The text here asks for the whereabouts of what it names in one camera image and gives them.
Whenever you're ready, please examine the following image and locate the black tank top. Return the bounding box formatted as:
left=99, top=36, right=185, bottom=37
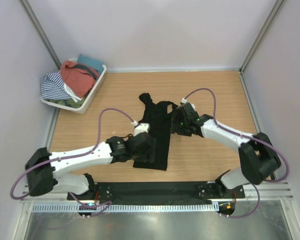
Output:
left=133, top=93, right=177, bottom=171

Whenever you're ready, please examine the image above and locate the red tank top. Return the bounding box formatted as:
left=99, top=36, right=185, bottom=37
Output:
left=60, top=60, right=100, bottom=98

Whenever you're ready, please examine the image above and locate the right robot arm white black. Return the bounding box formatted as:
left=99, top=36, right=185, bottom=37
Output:
left=170, top=102, right=282, bottom=198

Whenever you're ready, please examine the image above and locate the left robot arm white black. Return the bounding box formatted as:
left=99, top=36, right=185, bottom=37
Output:
left=25, top=132, right=156, bottom=200

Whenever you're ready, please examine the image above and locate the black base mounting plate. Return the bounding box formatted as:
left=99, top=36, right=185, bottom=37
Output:
left=75, top=181, right=245, bottom=202

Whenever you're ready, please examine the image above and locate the white plastic laundry basket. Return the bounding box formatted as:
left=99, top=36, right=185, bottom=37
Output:
left=41, top=57, right=107, bottom=114

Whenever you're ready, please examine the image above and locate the green camouflage garment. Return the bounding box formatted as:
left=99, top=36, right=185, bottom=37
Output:
left=47, top=96, right=86, bottom=109

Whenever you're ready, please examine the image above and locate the teal blue garment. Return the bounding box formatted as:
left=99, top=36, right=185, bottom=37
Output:
left=76, top=54, right=104, bottom=74

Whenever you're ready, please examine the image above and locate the blue white striped garment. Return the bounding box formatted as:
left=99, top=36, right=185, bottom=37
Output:
left=40, top=71, right=83, bottom=103

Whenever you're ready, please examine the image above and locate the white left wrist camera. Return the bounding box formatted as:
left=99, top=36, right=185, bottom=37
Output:
left=131, top=121, right=150, bottom=137

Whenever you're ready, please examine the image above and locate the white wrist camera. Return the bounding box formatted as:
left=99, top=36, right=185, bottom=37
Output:
left=180, top=98, right=196, bottom=110
left=131, top=121, right=150, bottom=137

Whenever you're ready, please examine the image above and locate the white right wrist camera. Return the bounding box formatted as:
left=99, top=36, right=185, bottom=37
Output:
left=180, top=98, right=196, bottom=110

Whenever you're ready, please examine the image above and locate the aluminium front rail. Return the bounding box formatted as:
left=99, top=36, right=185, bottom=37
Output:
left=243, top=180, right=294, bottom=201

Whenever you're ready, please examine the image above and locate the white slotted cable duct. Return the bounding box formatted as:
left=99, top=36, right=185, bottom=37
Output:
left=32, top=202, right=219, bottom=213

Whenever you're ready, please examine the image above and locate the aluminium frame post left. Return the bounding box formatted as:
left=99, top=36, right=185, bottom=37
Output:
left=19, top=0, right=58, bottom=61

